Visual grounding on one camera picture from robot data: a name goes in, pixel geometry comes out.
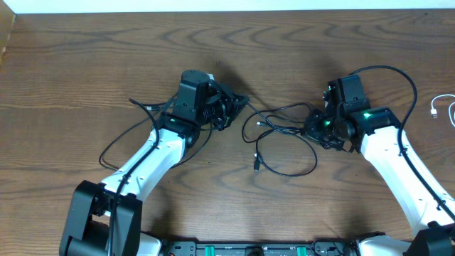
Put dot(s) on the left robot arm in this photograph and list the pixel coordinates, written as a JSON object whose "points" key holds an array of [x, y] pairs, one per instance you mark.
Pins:
{"points": [[105, 218]]}

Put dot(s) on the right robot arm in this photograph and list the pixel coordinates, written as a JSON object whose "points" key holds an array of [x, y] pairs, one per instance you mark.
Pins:
{"points": [[379, 136]]}

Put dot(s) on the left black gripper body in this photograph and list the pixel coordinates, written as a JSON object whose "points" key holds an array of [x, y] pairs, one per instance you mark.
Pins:
{"points": [[219, 109]]}

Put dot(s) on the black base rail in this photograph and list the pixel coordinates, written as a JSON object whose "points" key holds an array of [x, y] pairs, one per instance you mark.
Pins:
{"points": [[249, 249]]}

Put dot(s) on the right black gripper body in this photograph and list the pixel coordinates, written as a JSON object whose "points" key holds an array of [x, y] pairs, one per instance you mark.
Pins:
{"points": [[323, 130]]}

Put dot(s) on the wooden side panel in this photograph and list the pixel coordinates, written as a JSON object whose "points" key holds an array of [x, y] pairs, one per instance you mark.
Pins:
{"points": [[7, 20]]}

